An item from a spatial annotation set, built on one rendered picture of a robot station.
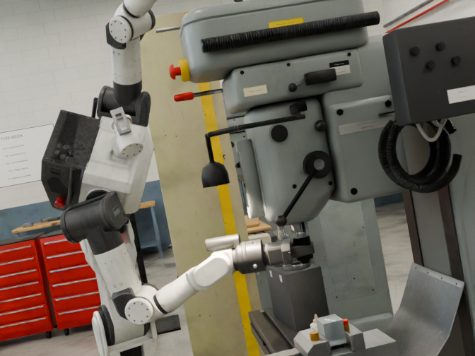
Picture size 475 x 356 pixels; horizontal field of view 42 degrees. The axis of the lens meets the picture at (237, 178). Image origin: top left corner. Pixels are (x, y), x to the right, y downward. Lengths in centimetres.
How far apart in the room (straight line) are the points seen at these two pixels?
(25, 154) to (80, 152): 900
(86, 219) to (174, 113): 173
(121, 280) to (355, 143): 73
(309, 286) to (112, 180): 70
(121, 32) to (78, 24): 911
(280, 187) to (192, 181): 182
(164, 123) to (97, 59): 749
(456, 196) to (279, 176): 45
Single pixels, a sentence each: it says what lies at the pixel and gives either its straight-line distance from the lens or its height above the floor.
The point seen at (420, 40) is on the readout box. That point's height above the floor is 169.
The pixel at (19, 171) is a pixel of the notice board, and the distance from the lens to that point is 1086.
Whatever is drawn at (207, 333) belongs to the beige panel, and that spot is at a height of 55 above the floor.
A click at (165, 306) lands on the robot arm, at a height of 113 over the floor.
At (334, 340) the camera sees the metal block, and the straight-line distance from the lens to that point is 160.
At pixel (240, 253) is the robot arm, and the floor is 125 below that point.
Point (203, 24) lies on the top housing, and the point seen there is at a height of 184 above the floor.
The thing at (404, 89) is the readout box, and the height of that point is 159.
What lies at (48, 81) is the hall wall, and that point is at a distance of 1086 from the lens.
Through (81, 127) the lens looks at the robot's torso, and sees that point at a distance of 190.
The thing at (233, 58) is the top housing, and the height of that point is 175.
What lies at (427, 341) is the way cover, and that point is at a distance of 180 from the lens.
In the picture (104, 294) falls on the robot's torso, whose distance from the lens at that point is 217.
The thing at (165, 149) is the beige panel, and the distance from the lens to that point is 337.
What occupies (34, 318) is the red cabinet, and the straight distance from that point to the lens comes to 651.
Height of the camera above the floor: 154
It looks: 3 degrees down
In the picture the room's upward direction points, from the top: 10 degrees counter-clockwise
